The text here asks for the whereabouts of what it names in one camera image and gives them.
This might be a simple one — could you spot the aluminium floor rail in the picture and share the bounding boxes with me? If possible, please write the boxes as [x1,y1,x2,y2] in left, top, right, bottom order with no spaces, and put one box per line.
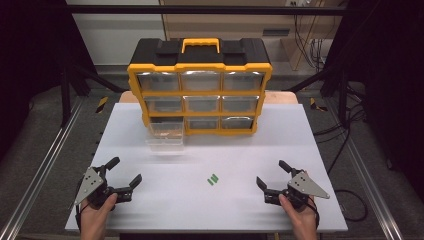
[323,98,405,240]
[0,95,85,240]

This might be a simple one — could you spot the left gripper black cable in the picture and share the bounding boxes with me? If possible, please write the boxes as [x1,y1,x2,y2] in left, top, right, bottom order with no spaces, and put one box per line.
[75,178,88,232]

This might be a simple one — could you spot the black metal stand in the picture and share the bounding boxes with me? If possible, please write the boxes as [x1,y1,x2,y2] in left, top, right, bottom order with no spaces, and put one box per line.
[288,65,352,129]
[58,63,127,128]

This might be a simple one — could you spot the black floor cables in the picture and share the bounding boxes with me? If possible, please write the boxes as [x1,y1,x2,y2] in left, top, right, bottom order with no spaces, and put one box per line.
[312,83,369,223]

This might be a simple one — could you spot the hanging wall cables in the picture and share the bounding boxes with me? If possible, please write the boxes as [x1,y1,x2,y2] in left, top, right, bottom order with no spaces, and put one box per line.
[292,0,336,72]

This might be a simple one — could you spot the yellow black drawer organizer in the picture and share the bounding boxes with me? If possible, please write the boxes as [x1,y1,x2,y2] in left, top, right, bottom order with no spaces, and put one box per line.
[126,37,273,137]

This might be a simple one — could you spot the light wooden cabinet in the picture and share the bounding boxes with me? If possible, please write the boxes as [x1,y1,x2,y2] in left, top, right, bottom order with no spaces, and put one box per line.
[159,0,345,72]

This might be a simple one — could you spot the light wooden table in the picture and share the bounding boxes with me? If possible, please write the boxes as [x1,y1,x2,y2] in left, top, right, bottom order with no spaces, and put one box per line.
[118,90,298,105]

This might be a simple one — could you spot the white power strip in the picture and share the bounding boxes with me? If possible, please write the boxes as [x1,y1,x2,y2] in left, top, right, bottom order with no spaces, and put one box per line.
[285,0,315,8]

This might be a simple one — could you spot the black horizontal frame bar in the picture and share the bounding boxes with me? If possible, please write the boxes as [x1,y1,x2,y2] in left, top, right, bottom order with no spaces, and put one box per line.
[66,4,348,16]

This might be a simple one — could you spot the clear plastic drawer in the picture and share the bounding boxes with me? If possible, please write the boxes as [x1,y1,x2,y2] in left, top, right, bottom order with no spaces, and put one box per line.
[145,120,185,153]

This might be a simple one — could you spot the yellow black hazard tape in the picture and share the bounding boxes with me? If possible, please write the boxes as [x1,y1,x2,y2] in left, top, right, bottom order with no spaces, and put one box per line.
[95,96,110,114]
[309,97,329,113]

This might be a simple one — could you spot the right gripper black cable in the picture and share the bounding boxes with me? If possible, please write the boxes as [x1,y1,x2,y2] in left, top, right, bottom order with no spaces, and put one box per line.
[307,196,322,230]

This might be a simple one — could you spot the black curtain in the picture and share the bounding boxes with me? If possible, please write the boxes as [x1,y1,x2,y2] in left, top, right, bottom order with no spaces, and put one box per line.
[0,0,98,161]
[323,0,424,194]

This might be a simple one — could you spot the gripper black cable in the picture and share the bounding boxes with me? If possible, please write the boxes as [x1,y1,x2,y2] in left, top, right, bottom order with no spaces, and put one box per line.
[75,178,88,232]
[307,196,322,230]

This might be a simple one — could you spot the person's right hand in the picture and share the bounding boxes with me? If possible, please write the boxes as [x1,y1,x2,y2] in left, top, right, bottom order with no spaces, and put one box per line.
[278,194,318,232]

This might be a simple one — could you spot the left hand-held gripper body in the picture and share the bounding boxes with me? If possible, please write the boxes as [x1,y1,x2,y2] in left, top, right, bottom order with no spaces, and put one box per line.
[73,164,134,211]

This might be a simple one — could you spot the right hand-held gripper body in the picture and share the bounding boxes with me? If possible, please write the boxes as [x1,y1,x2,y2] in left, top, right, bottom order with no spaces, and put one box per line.
[264,168,331,213]

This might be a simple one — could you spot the person's left hand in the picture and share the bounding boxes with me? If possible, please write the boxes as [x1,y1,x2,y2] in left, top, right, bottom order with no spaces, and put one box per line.
[80,192,119,232]

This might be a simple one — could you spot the set of closed clear drawers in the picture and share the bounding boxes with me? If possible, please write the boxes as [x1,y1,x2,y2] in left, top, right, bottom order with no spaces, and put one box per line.
[136,70,266,131]

